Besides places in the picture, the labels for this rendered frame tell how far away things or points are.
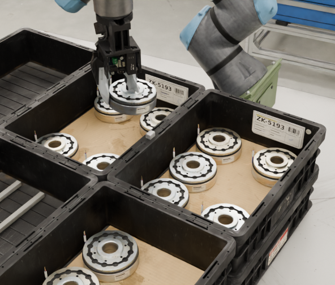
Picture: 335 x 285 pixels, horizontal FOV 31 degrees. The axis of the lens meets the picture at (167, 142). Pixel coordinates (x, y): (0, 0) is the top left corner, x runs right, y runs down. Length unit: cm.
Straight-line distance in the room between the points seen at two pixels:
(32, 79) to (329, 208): 85
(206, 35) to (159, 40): 211
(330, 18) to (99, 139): 191
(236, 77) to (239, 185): 36
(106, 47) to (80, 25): 272
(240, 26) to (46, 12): 270
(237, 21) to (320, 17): 163
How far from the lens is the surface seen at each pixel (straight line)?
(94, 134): 147
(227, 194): 129
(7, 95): 167
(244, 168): 136
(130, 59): 119
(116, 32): 118
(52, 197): 131
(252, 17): 154
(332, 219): 147
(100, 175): 119
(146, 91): 130
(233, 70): 159
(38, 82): 171
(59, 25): 394
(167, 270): 114
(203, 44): 159
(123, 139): 145
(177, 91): 149
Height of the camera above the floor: 169
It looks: 37 degrees down
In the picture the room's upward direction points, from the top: 1 degrees counter-clockwise
